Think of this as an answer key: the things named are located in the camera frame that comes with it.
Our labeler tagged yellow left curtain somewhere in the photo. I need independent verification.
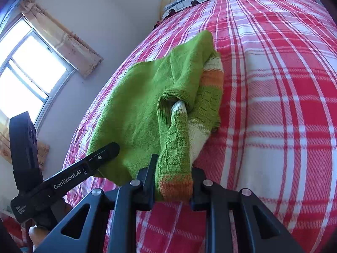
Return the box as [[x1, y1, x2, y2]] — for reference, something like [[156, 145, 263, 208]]
[[20, 0, 103, 78]]

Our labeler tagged red white plaid bedsheet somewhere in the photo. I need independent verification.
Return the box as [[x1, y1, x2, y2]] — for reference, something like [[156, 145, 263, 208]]
[[64, 0, 336, 252]]

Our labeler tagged green orange white striped sweater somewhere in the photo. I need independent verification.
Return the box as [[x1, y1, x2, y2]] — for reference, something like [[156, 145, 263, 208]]
[[87, 30, 224, 201]]

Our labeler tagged person left hand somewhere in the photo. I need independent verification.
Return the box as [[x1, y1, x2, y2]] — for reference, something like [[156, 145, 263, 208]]
[[29, 201, 72, 250]]

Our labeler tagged left side window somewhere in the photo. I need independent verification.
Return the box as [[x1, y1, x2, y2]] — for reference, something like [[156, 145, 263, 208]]
[[1, 15, 75, 128]]

